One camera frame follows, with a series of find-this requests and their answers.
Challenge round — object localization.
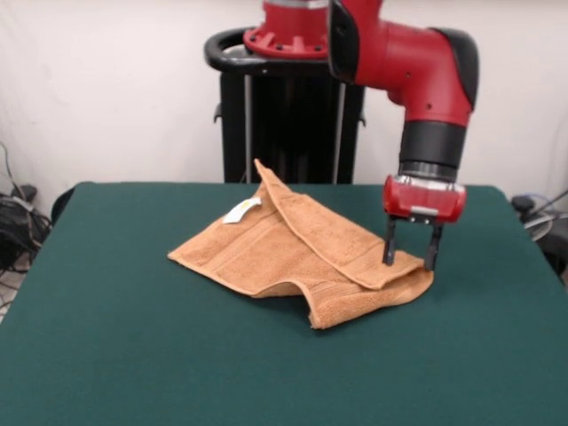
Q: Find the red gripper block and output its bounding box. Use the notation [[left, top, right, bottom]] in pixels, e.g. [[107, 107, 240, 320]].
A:
[[382, 174, 467, 272]]

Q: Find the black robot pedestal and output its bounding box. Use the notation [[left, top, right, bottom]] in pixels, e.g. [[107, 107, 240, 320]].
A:
[[203, 27, 367, 184]]

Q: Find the grey round stand base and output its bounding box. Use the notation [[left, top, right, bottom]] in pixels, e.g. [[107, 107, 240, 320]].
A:
[[523, 211, 555, 243]]

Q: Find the black cable tangle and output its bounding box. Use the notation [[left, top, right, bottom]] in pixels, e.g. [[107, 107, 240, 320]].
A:
[[0, 141, 53, 274]]

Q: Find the orange terry towel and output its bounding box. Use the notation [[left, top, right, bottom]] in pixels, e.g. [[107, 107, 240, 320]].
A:
[[167, 158, 434, 331]]

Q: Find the black bulky object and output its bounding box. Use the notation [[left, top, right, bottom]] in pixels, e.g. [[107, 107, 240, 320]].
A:
[[539, 230, 568, 274]]

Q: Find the dark green table cloth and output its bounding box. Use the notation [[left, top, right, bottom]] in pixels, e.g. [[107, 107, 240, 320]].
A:
[[0, 180, 568, 426]]

